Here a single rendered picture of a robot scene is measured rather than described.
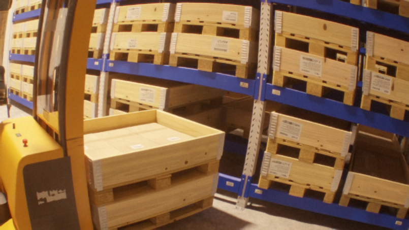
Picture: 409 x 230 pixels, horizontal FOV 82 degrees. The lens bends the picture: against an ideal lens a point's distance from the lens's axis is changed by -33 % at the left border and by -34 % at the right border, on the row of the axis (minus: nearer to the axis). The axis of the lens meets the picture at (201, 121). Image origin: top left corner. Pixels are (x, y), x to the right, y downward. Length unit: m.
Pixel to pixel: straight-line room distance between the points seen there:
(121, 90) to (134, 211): 1.74
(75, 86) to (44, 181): 0.58
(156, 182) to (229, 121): 2.27
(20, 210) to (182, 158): 1.37
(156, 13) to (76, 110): 1.82
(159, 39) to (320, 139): 1.82
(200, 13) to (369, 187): 2.27
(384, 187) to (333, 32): 1.45
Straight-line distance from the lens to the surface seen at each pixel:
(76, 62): 1.75
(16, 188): 1.75
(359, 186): 2.79
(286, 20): 2.73
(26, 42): 6.09
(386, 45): 2.63
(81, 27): 1.74
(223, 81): 2.93
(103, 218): 2.11
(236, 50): 2.86
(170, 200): 2.46
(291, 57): 2.69
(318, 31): 2.65
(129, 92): 3.56
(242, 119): 4.29
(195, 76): 3.07
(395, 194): 2.86
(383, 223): 3.00
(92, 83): 4.07
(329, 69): 2.62
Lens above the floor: 1.51
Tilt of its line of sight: 15 degrees down
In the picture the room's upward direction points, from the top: 6 degrees clockwise
